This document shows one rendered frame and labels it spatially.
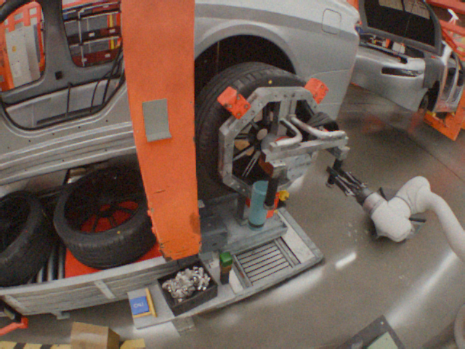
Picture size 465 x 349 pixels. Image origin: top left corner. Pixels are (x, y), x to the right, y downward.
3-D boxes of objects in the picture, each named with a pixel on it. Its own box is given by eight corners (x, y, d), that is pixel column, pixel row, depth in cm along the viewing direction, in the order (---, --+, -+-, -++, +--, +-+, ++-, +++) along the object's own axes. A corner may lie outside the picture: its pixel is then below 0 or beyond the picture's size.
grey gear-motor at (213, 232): (204, 216, 168) (203, 179, 147) (227, 261, 138) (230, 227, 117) (181, 222, 161) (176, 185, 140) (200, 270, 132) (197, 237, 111)
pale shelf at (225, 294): (219, 268, 98) (219, 265, 96) (235, 299, 86) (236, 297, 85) (128, 294, 83) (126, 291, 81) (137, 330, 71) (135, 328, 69)
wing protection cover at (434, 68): (423, 86, 254) (431, 56, 223) (439, 94, 233) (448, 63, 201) (409, 82, 228) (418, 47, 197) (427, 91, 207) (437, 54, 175)
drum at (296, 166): (280, 152, 112) (285, 126, 103) (308, 177, 97) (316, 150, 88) (256, 157, 107) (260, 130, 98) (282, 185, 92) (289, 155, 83)
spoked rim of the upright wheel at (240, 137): (195, 87, 99) (209, 171, 132) (213, 102, 83) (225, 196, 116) (285, 70, 113) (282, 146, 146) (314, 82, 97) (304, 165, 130)
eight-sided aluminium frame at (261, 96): (302, 176, 131) (325, 86, 98) (309, 182, 127) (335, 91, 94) (216, 200, 111) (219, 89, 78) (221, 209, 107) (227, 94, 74)
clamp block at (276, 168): (269, 161, 83) (272, 149, 80) (283, 175, 77) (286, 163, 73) (258, 164, 81) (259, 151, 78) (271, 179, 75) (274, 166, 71)
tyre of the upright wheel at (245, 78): (176, 75, 92) (198, 185, 135) (190, 88, 75) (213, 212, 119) (296, 55, 110) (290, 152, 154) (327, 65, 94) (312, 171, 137)
